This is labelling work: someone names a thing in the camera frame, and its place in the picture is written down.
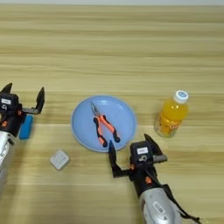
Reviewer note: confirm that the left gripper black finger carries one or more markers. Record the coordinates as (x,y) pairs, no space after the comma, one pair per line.
(40,100)
(6,89)

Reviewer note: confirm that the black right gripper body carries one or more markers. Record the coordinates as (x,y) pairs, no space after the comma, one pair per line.
(145,179)

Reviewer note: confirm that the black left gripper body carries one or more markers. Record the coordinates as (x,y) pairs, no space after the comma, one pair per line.
(11,124)

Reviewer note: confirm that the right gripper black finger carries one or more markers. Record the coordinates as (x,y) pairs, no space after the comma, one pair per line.
(113,159)
(156,150)

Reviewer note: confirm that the orange juice bottle white cap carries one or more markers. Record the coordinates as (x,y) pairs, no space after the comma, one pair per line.
(170,116)

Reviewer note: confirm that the orange black needle-nose pliers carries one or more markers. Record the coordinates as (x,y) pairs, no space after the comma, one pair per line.
(101,119)

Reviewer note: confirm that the round light blue plate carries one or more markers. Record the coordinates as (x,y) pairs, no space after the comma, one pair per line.
(122,116)

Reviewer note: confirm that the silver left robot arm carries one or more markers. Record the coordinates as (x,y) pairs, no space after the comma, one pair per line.
(4,154)

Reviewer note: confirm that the left gripper labelled black box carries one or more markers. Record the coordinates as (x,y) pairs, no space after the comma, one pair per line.
(8,102)

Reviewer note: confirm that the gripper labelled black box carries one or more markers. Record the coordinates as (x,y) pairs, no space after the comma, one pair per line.
(142,153)
(8,102)

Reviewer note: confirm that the right gripper labelled black box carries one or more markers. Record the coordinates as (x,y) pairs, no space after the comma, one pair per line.
(142,153)

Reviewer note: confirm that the blue rectangular block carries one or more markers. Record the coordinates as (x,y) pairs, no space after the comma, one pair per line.
(26,128)

